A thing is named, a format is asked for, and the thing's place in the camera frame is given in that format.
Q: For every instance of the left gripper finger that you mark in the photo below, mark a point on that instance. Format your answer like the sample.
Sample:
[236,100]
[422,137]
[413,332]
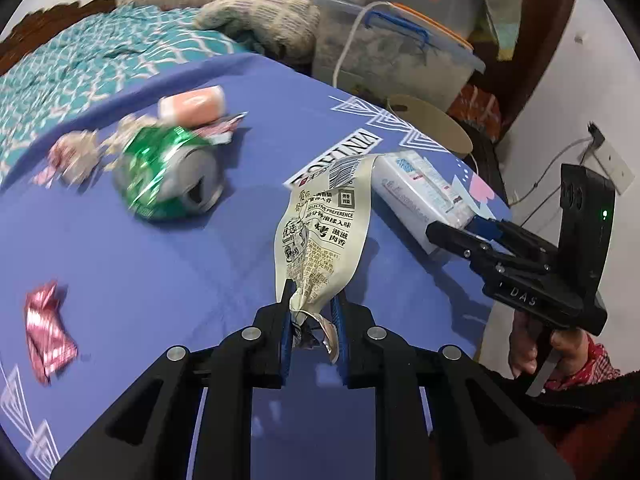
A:
[472,245]
[518,241]

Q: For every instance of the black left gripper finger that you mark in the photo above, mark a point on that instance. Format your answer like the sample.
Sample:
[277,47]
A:
[189,414]
[437,413]

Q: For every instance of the white tissue pack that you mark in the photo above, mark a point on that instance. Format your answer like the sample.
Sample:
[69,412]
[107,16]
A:
[416,192]

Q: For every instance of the cream printed snack bag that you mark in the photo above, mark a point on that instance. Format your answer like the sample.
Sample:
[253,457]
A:
[320,239]

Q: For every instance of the beige round trash bin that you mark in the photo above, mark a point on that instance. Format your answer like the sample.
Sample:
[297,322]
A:
[431,121]

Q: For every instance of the person's right hand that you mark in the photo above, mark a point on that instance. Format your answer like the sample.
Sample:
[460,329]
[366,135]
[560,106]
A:
[572,345]

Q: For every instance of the orange snack bag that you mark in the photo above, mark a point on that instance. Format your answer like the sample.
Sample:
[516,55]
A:
[479,109]

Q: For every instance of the pink crumpled foil wrapper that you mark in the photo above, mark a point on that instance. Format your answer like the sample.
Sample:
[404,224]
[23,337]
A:
[50,348]

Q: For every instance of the blue patterned bed sheet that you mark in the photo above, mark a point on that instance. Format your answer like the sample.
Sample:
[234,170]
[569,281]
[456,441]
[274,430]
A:
[134,288]

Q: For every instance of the green crushed soda can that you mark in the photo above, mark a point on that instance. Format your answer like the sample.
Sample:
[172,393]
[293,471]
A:
[168,173]

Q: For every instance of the cream grid pattern pillow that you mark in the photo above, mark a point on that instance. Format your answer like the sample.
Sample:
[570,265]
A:
[282,29]

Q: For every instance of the teal patterned quilt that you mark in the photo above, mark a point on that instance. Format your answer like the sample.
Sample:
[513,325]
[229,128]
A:
[92,60]

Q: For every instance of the dark wooden headboard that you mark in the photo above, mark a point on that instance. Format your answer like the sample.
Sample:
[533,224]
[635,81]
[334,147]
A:
[37,28]

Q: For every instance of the white wall socket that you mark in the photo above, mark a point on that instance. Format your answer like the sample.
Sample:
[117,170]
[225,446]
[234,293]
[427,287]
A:
[610,161]

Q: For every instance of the clear storage box blue handle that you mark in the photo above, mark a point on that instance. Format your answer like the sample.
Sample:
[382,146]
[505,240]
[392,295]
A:
[386,52]

